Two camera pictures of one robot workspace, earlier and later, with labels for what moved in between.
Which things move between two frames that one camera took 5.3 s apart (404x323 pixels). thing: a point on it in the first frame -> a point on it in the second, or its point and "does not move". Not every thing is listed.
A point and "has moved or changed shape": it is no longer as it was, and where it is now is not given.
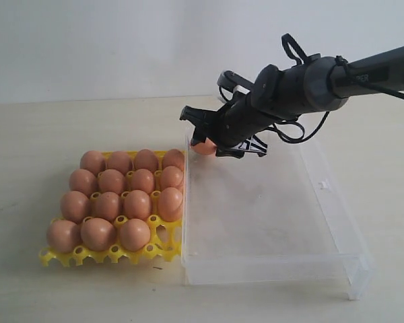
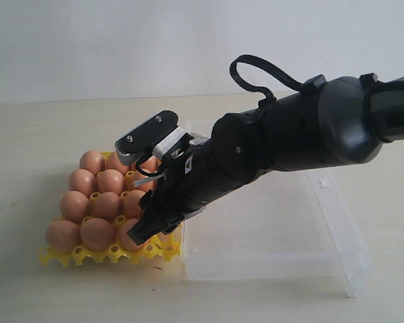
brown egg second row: x=111 y=180 does not move
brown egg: x=208 y=148 has moved or changed shape
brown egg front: x=75 y=206 does not move
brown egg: x=107 y=206 does not move
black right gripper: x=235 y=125 -> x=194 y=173
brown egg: x=98 y=235 does not move
